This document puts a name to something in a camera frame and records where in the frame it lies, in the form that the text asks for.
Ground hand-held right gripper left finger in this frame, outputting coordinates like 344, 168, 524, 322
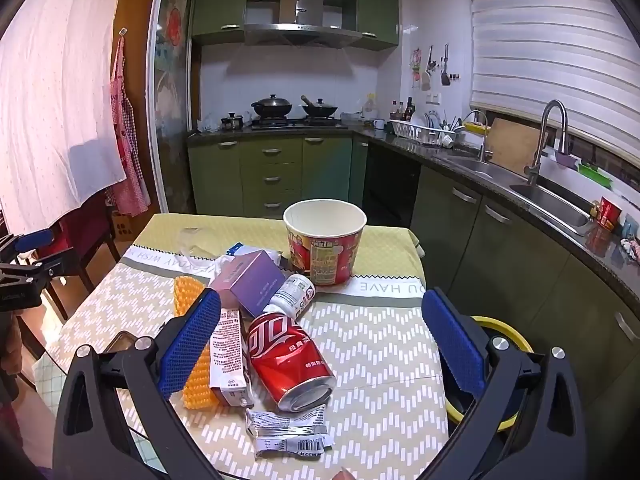
52, 287, 223, 480

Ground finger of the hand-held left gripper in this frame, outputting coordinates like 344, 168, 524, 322
0, 255, 68, 282
0, 229, 54, 257

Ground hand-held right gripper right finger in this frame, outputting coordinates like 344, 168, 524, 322
421, 287, 587, 480

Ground red-white snack wrapper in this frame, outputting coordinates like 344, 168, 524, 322
209, 308, 255, 407

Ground orange spiky brush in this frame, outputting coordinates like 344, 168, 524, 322
172, 276, 218, 411

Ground yellow bin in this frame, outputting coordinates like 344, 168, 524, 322
445, 316, 535, 433

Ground purple cardboard box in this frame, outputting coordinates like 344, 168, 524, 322
207, 250, 287, 317

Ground red soda can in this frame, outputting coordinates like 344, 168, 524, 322
247, 311, 338, 412

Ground blue and white packet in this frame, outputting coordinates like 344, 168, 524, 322
222, 242, 281, 266

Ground small white plastic bottle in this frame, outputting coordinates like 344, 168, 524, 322
262, 274, 316, 318

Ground silver foil wrapper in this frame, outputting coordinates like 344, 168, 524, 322
245, 406, 333, 461

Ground red paper noodle cup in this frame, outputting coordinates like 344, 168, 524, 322
283, 200, 368, 286

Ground dark wooden chair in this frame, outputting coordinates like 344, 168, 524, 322
47, 205, 121, 321

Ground yellow patterned tablecloth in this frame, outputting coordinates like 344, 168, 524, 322
37, 212, 451, 480

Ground green sink base cabinet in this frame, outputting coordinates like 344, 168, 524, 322
410, 165, 640, 411

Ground pink checked apron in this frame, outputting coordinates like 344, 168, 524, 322
104, 30, 151, 218

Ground white hanging cloth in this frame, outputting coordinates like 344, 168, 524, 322
0, 0, 128, 236

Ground steel sink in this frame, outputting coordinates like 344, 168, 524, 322
445, 152, 596, 236

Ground black built-in appliance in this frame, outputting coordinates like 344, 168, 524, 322
362, 142, 421, 228

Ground dark stone countertop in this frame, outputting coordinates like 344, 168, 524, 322
187, 120, 640, 301

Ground green base cabinet with drawers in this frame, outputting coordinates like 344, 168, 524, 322
187, 132, 368, 221

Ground small chrome faucet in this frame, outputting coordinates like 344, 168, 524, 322
467, 110, 490, 162

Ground wooden cutting board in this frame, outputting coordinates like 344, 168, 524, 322
484, 117, 543, 178

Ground sliding glass door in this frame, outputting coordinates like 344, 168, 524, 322
147, 0, 201, 213

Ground white dish rack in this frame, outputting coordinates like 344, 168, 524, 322
389, 112, 466, 148

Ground yellow sink caddy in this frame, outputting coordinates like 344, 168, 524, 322
462, 110, 491, 136

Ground green plastic tray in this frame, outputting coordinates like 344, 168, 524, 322
577, 160, 613, 188

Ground tall steel faucet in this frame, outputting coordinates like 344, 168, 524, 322
524, 100, 571, 186

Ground gas stove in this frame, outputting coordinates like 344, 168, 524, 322
250, 116, 348, 131

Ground black wok with lid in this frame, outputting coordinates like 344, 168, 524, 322
251, 93, 293, 120

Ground black wok with utensil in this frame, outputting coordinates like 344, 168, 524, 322
300, 95, 339, 118

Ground white window blind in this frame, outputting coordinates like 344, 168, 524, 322
460, 0, 640, 148

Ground steel range hood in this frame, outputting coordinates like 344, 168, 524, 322
244, 0, 363, 50

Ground green wall cabinets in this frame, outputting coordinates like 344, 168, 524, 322
191, 0, 401, 51

